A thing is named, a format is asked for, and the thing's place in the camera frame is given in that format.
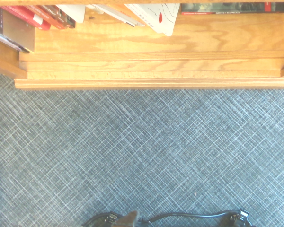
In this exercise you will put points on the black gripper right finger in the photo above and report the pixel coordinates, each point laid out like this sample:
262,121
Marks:
241,217

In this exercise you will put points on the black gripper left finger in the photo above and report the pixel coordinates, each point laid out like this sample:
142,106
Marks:
106,218

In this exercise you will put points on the wooden oak bookshelf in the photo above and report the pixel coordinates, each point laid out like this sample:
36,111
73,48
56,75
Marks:
137,54

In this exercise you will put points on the thin white striped book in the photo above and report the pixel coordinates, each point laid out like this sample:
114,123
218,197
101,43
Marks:
118,15

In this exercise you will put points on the white book with red mark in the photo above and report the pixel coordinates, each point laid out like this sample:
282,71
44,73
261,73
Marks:
161,21

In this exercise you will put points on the thin grey silver book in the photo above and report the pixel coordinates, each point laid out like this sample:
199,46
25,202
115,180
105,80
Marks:
4,40

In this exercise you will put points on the dark book with tan cover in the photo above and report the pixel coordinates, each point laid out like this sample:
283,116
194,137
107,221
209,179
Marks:
16,33

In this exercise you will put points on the plain white book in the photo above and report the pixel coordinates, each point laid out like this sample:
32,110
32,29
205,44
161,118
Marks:
73,13

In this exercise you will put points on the dark flat Saltmarsh book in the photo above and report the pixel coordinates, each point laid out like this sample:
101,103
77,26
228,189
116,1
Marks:
227,9

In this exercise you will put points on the dark red brown book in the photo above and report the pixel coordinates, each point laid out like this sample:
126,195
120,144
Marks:
50,16

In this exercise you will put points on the red book with white label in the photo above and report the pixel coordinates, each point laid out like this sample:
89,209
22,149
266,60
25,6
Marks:
28,16

